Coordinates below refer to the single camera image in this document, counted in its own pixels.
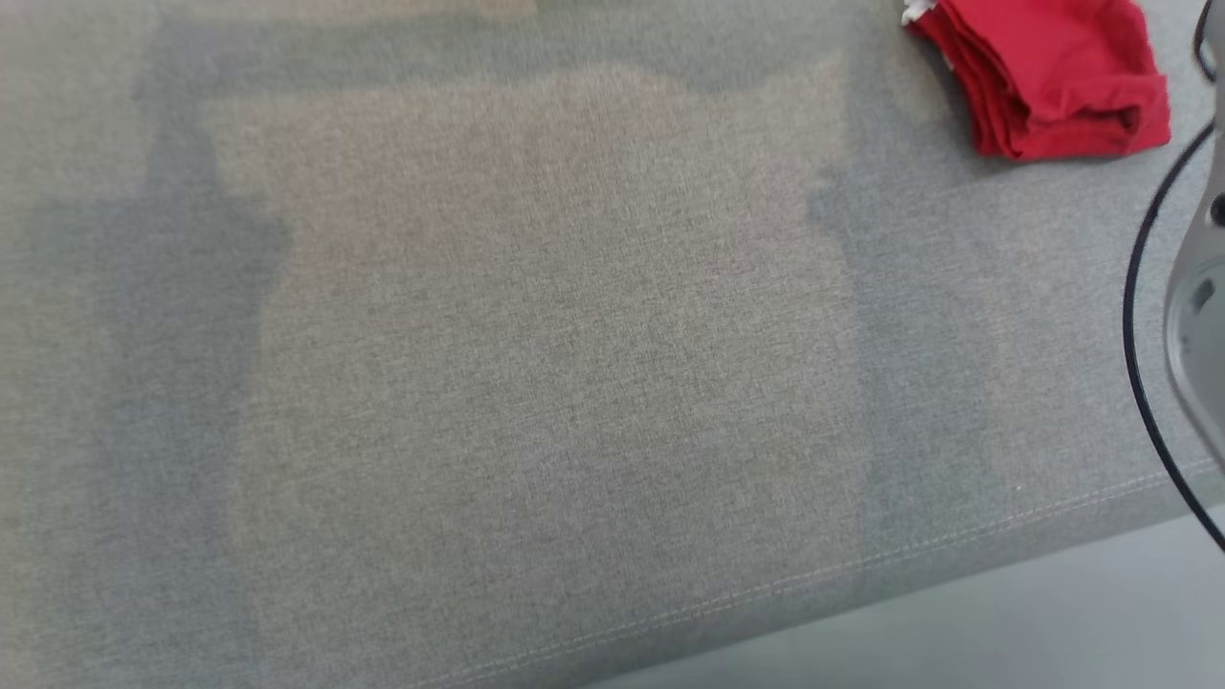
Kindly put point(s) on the red shorts white stripe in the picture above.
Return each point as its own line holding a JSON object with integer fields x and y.
{"x": 1053, "y": 77}

